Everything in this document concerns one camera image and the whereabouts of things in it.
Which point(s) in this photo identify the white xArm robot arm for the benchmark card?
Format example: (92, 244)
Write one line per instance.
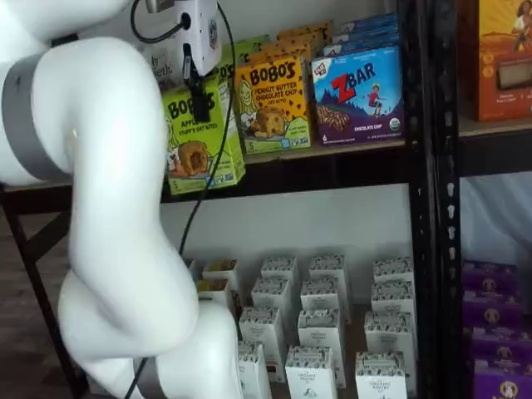
(116, 166)

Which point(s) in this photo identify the green Bobo's apple pie box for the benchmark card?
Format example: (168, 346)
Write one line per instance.
(253, 47)
(224, 72)
(187, 137)

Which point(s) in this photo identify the black metal shelf rack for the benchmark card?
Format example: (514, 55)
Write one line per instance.
(448, 208)
(311, 174)

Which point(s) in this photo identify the purple snack box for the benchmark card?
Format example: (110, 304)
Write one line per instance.
(505, 382)
(490, 276)
(492, 311)
(503, 347)

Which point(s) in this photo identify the wooden shelf board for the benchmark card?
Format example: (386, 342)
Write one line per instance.
(287, 154)
(490, 126)

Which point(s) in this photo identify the translucent plastic sheet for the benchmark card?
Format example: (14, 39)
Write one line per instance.
(498, 216)

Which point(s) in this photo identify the purely elizabeth box yellow label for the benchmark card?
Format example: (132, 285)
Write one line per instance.
(220, 268)
(213, 291)

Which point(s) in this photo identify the orange snack box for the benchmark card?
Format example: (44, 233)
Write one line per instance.
(503, 62)

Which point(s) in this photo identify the white organic pantry box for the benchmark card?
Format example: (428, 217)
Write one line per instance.
(380, 378)
(387, 332)
(270, 295)
(259, 328)
(318, 330)
(319, 295)
(309, 374)
(254, 374)
(327, 266)
(279, 268)
(392, 268)
(392, 297)

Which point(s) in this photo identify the granola bag red label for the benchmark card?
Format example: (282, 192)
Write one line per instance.
(162, 72)

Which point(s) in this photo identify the yellow Bobo's peanut butter box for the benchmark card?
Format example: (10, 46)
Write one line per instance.
(282, 54)
(274, 108)
(305, 31)

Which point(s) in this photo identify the blue purple Zbar box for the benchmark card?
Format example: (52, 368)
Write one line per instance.
(370, 35)
(372, 23)
(357, 99)
(361, 47)

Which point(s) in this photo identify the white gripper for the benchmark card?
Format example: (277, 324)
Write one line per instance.
(203, 37)

